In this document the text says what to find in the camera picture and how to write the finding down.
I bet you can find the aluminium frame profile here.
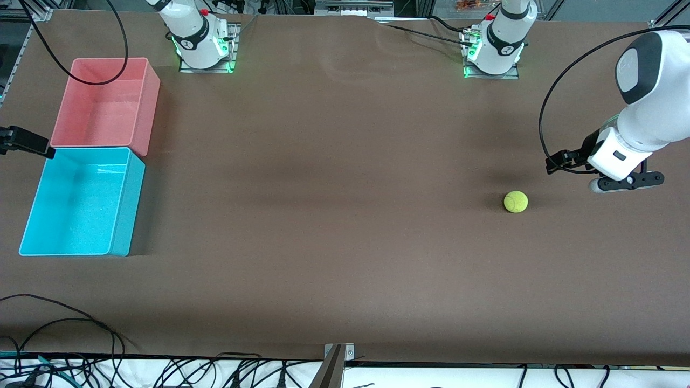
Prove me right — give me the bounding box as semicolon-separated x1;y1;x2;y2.
653;0;690;29

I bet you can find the teal cable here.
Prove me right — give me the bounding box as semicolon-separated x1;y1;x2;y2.
0;350;73;380

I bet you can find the short black base cable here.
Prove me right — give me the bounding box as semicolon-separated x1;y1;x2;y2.
429;15;471;33

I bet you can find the yellow-green tennis ball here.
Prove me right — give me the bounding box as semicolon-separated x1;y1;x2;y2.
503;191;529;214

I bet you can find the looped black floor cable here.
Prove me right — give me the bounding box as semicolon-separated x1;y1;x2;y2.
13;318;118;372

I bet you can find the grey metal box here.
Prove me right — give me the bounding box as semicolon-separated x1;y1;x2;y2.
314;0;394;17

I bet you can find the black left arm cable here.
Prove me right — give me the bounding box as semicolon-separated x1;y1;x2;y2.
539;26;661;175

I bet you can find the pink plastic bin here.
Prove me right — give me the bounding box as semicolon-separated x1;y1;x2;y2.
50;57;161;157

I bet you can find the small metal table bracket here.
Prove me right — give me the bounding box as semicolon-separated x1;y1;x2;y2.
323;343;355;363

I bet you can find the blue plastic bin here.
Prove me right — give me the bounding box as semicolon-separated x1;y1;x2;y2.
19;147;146;257

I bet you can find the aluminium frame rail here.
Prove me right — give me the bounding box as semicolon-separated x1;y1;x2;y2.
0;22;35;103

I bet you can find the grey metal bar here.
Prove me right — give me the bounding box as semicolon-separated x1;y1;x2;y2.
308;345;344;388

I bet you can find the long black base cable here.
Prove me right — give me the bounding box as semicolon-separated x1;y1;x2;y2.
385;24;476;48

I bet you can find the arched black cable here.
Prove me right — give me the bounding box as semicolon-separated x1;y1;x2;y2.
216;352;263;388

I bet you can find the long black floor cable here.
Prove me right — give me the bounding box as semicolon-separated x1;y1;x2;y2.
0;294;127;359

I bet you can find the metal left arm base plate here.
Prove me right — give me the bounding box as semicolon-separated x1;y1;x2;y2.
463;30;520;80

